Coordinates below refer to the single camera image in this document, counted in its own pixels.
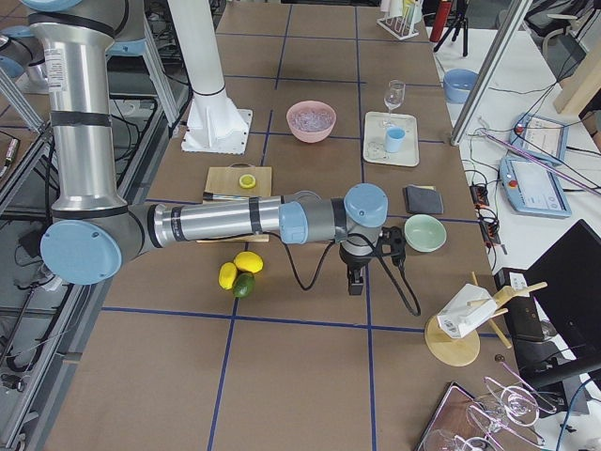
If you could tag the blue bowl with fork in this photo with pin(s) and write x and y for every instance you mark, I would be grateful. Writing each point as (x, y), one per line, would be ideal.
(457, 85)

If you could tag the yellow lemon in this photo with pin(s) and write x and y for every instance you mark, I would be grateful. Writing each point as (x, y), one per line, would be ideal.
(227, 276)
(248, 261)

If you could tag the clear wine glass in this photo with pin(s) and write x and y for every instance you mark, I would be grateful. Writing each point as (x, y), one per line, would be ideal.
(394, 97)

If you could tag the blue plastic cup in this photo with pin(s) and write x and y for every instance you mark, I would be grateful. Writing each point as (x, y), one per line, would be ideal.
(393, 140)

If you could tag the near teach pendant tablet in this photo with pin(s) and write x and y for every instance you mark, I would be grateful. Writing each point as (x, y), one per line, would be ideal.
(531, 189)

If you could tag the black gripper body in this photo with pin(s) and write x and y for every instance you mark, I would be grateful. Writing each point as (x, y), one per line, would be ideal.
(354, 263)

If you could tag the far teach pendant tablet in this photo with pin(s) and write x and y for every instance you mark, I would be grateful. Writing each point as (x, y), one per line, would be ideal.
(543, 138)

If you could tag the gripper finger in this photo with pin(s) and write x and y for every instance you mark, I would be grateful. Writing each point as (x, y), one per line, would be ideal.
(352, 281)
(359, 281)

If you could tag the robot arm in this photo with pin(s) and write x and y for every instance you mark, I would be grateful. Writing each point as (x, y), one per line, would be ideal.
(95, 231)

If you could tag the steel cylinder muddler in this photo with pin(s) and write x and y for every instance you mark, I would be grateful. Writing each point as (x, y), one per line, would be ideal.
(212, 197)

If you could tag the cream bear tray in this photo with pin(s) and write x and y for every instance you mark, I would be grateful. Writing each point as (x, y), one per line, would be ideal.
(373, 146)

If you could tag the green lime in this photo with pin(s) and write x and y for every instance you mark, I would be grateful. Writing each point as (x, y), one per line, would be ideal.
(243, 285)

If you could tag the half lemon slice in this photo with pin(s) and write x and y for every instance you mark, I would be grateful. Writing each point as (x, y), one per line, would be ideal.
(247, 181)

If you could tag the white wire cup rack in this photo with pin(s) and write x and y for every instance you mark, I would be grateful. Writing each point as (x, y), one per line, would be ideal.
(400, 17)

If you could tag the teach pendant tablet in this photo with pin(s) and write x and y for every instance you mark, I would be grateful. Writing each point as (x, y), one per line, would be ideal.
(531, 189)
(543, 138)

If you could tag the green ceramic bowl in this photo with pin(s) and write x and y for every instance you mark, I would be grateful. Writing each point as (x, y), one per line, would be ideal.
(425, 233)

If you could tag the white carton box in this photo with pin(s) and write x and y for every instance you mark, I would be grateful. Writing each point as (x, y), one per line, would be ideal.
(469, 308)

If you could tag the pink bowl of ice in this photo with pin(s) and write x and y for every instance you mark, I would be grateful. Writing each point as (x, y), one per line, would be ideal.
(311, 121)

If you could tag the aluminium frame post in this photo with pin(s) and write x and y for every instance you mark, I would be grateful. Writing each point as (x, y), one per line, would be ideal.
(513, 20)

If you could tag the wooden cup stand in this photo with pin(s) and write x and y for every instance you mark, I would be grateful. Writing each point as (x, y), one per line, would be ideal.
(464, 351)

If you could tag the black monitor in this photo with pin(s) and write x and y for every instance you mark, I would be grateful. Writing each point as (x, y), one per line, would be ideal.
(571, 301)

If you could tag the wooden cutting board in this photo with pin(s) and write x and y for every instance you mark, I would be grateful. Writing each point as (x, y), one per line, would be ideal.
(225, 181)

